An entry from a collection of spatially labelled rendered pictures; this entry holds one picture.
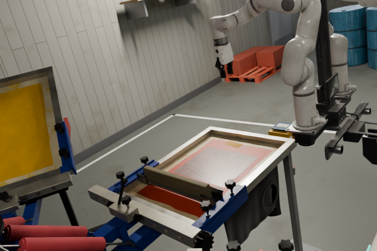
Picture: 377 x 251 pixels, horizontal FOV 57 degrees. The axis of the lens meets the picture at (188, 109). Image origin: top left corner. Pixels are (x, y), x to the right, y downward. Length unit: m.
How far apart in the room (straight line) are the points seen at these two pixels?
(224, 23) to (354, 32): 4.92
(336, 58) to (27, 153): 1.65
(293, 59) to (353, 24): 4.99
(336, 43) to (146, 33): 3.86
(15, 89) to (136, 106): 3.17
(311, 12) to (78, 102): 3.66
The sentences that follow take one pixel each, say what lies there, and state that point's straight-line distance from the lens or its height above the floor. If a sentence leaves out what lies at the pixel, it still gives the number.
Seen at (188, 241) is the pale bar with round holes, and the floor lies 1.02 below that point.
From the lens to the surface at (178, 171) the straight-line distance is 1.84.
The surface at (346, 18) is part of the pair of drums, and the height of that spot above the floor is 0.82.
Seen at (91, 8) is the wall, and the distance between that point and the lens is 4.88.
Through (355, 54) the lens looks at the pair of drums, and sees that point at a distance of 6.53.
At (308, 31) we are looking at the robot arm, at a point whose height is 1.57.
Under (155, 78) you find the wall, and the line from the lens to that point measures 5.50.
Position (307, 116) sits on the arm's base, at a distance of 1.62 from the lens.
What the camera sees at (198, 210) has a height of 0.96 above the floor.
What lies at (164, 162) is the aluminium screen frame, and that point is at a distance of 1.91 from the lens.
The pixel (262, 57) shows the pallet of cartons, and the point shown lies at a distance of 6.74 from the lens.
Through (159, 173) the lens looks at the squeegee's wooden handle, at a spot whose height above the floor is 1.06.
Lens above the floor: 1.84
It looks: 19 degrees down
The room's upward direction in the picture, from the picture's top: 13 degrees counter-clockwise
